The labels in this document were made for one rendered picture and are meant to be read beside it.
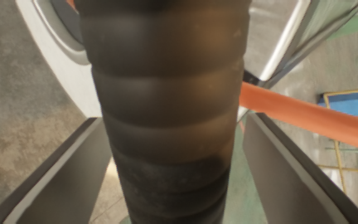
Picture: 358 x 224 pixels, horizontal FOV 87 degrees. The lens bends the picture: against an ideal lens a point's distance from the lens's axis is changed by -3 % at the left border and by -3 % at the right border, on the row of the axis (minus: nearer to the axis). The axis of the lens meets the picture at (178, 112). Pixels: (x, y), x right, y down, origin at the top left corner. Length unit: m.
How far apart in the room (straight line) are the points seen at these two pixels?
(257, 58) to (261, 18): 0.04
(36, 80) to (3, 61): 0.17
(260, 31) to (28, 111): 1.21
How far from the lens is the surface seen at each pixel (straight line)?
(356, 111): 4.54
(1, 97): 1.30
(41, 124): 1.29
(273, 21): 0.20
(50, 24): 0.82
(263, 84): 0.23
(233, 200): 2.26
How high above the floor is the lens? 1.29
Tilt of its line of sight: 52 degrees down
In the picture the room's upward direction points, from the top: 84 degrees clockwise
